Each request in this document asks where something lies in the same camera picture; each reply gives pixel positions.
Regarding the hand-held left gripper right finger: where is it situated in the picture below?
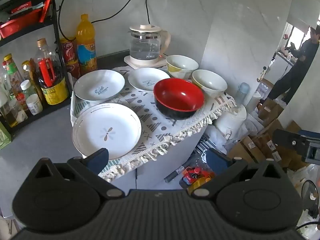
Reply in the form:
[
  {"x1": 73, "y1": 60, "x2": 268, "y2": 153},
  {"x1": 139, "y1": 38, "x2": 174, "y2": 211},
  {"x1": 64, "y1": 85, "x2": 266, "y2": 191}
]
[{"x1": 187, "y1": 149, "x2": 290, "y2": 197}]

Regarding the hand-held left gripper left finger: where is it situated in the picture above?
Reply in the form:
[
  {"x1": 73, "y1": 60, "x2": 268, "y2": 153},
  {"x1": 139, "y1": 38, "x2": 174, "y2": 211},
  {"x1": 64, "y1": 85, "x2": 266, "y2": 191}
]
[{"x1": 34, "y1": 148, "x2": 125, "y2": 198}]

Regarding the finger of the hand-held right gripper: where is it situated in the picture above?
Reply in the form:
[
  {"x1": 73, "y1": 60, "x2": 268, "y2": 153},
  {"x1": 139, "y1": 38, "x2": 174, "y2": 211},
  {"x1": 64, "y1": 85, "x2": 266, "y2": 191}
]
[{"x1": 272, "y1": 128, "x2": 320, "y2": 164}]

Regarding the white plate blue script print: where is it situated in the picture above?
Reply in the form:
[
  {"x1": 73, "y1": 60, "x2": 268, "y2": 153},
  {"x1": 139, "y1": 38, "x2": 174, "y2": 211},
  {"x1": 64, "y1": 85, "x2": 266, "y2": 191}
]
[{"x1": 74, "y1": 69, "x2": 125, "y2": 102}]

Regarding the white plate crossed-pins print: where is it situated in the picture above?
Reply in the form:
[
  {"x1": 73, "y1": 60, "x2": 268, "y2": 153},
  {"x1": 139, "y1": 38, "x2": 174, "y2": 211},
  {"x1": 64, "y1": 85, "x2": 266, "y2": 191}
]
[{"x1": 128, "y1": 67, "x2": 171, "y2": 92}]

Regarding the red and yellow toy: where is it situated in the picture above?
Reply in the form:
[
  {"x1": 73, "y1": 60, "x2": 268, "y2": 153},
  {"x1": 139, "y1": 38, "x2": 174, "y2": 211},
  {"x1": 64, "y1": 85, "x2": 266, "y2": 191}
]
[{"x1": 180, "y1": 166, "x2": 215, "y2": 189}]

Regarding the large white plate flower mark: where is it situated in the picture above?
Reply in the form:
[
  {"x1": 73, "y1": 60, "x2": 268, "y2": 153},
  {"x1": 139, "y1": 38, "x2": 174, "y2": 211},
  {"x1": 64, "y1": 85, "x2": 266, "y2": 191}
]
[{"x1": 72, "y1": 102, "x2": 142, "y2": 161}]

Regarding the pile of cardboard boxes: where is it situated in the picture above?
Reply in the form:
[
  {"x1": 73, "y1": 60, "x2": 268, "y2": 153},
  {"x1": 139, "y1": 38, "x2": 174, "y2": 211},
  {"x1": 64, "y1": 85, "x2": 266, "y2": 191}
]
[{"x1": 226, "y1": 79, "x2": 312, "y2": 172}]

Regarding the white rice cooker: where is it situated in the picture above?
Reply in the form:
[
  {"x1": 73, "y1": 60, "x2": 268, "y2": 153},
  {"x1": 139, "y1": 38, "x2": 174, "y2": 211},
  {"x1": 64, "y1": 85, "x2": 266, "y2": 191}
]
[{"x1": 214, "y1": 104, "x2": 247, "y2": 141}]

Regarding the black marker pen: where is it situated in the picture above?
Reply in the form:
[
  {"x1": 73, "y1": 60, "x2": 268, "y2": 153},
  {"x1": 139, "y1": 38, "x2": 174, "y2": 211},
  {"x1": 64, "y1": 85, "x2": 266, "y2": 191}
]
[{"x1": 164, "y1": 165, "x2": 191, "y2": 182}]

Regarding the white plastic bag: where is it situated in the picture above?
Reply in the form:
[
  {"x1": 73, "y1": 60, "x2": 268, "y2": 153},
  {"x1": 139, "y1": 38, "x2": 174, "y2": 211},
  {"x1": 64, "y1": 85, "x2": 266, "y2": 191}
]
[{"x1": 290, "y1": 164, "x2": 320, "y2": 195}]

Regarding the patterned fringed tablecloth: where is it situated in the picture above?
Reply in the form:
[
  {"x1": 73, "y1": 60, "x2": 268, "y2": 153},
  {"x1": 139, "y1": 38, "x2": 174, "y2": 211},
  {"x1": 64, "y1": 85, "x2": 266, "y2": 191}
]
[{"x1": 70, "y1": 66, "x2": 237, "y2": 183}]

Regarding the pale blue plastic cup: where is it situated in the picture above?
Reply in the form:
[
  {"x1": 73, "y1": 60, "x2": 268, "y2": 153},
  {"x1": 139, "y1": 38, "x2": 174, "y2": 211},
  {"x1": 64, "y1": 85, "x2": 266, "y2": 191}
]
[{"x1": 235, "y1": 82, "x2": 250, "y2": 107}]

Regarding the red and black bowl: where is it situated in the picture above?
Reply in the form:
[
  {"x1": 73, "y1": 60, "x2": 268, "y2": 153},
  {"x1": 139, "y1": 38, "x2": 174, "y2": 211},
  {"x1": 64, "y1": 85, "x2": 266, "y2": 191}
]
[{"x1": 153, "y1": 78, "x2": 205, "y2": 120}]

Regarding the white bowl pale green outside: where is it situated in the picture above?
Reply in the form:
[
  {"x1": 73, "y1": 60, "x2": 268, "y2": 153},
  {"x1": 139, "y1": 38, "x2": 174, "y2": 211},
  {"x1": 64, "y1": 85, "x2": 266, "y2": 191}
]
[{"x1": 191, "y1": 69, "x2": 228, "y2": 99}]

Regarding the yellow tin with red utensils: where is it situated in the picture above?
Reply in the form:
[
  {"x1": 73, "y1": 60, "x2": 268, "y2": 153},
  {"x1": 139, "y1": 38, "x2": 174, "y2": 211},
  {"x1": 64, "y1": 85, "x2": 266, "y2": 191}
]
[{"x1": 34, "y1": 38, "x2": 70, "y2": 105}]

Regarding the red drink can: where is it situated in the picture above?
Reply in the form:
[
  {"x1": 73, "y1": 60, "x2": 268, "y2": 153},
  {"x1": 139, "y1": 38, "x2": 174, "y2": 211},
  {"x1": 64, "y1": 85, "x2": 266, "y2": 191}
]
[
  {"x1": 60, "y1": 37, "x2": 77, "y2": 63},
  {"x1": 65, "y1": 59, "x2": 80, "y2": 78}
]

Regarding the green carton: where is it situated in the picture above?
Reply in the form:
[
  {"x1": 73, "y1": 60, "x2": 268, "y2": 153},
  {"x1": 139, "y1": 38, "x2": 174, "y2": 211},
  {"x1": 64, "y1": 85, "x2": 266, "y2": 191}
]
[{"x1": 0, "y1": 122, "x2": 12, "y2": 150}]

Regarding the small jar white lid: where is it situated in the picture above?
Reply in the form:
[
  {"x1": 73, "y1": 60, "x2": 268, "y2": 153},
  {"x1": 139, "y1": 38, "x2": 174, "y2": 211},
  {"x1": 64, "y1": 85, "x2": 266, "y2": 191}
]
[{"x1": 20, "y1": 79, "x2": 38, "y2": 100}]

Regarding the white bowl yellow leaf pattern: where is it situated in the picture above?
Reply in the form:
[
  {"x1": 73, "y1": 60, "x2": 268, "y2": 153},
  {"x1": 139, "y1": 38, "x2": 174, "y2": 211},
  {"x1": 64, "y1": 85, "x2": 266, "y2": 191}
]
[{"x1": 166, "y1": 54, "x2": 199, "y2": 79}]

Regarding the cream kettle base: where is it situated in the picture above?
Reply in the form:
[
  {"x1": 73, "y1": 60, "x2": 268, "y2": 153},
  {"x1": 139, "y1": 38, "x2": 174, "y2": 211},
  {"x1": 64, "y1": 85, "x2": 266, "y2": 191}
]
[{"x1": 124, "y1": 54, "x2": 168, "y2": 69}]

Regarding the orange juice bottle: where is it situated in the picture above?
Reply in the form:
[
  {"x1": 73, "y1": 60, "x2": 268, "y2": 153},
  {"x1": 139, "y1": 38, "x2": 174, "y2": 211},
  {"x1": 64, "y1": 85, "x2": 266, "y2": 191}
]
[{"x1": 76, "y1": 14, "x2": 97, "y2": 75}]

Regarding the amber bottle yellow cap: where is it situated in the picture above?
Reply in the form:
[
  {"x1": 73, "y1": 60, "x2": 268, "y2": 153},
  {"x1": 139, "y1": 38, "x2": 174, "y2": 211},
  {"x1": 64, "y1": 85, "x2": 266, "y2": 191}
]
[{"x1": 22, "y1": 60, "x2": 41, "y2": 95}]

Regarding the glass electric kettle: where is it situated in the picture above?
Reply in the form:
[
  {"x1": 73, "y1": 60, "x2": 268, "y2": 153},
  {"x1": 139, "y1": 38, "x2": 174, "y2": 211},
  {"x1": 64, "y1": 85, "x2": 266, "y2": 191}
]
[{"x1": 129, "y1": 24, "x2": 171, "y2": 60}]

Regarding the black metal shelf rack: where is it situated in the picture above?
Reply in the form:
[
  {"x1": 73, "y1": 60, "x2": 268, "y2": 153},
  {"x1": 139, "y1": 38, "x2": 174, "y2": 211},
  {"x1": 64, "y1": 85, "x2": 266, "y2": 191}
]
[{"x1": 0, "y1": 0, "x2": 73, "y2": 137}]

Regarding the red box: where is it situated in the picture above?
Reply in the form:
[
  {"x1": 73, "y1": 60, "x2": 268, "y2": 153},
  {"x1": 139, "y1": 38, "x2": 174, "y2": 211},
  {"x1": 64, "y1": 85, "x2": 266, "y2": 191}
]
[{"x1": 0, "y1": 7, "x2": 43, "y2": 39}]

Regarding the black kettle power cable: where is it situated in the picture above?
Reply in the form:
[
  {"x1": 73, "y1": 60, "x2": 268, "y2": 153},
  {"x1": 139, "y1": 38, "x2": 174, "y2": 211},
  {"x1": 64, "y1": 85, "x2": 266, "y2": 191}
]
[{"x1": 146, "y1": 0, "x2": 153, "y2": 26}]

